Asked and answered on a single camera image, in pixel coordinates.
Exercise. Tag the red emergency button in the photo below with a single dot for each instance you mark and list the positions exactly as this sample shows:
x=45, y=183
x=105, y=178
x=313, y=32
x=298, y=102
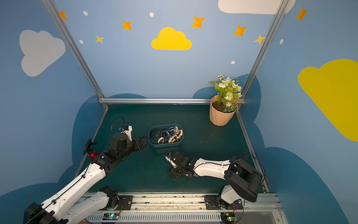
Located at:
x=88, y=150

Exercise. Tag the blue plastic storage box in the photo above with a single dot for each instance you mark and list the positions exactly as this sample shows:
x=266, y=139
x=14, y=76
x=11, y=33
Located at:
x=154, y=142

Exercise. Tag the white artificial flower plant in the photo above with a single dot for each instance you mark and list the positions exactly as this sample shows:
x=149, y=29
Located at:
x=228, y=94

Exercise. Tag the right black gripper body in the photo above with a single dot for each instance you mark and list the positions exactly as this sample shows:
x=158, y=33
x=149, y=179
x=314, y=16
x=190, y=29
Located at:
x=178, y=164

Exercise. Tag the left aluminium frame post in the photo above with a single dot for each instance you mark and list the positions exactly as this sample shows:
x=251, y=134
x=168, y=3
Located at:
x=61, y=25

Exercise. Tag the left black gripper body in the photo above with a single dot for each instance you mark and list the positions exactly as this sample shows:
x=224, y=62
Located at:
x=137, y=143

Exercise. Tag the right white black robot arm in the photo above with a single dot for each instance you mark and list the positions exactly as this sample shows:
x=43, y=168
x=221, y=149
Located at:
x=243, y=180

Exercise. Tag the green circuit board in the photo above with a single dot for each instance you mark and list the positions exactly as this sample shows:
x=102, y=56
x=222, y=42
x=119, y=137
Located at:
x=228, y=218
x=111, y=216

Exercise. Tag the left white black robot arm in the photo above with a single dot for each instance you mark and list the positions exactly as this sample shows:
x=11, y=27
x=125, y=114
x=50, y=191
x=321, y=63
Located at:
x=61, y=208

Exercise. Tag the blue translucent watch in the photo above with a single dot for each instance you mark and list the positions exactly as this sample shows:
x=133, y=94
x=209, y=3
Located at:
x=170, y=132

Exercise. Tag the white strap watch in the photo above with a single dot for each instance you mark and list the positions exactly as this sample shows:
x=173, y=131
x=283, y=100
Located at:
x=161, y=140

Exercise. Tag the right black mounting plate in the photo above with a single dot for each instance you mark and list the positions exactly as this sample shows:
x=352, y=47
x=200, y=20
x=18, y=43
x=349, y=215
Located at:
x=214, y=202

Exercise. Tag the right aluminium frame post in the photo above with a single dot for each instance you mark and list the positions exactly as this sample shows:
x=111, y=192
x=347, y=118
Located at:
x=265, y=45

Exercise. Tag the right green circuit board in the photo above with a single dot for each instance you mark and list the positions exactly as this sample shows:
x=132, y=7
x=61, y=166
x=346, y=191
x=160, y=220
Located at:
x=228, y=218

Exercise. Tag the cream band watch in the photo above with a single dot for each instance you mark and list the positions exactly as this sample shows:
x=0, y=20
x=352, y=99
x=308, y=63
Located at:
x=176, y=137

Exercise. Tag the black round watch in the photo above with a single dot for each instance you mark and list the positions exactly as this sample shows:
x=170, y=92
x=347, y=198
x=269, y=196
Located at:
x=156, y=134

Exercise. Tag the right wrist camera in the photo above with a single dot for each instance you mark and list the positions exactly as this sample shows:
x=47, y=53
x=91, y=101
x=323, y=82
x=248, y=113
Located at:
x=170, y=161

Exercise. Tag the black mounting plate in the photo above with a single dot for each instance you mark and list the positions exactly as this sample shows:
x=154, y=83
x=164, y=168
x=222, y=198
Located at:
x=124, y=203
x=214, y=202

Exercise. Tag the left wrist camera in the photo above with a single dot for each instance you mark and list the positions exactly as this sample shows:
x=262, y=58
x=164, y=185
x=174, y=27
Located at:
x=126, y=129

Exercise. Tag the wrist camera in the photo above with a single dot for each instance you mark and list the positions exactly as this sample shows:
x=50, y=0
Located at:
x=126, y=129
x=170, y=161

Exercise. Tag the horizontal aluminium frame bar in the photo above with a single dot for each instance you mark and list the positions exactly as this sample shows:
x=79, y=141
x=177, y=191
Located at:
x=154, y=101

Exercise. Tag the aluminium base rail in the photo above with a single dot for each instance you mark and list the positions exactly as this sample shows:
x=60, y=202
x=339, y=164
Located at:
x=189, y=208

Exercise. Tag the peach ribbed flower pot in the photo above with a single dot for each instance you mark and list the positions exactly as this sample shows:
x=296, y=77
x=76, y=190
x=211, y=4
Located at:
x=219, y=118

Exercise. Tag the left green circuit board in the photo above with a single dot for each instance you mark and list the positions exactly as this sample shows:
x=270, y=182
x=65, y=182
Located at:
x=111, y=216

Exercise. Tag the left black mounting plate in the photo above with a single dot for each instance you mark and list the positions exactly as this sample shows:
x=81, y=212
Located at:
x=124, y=203

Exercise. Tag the aluminium frame post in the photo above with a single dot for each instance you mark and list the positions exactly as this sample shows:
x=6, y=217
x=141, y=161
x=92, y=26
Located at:
x=265, y=45
x=61, y=25

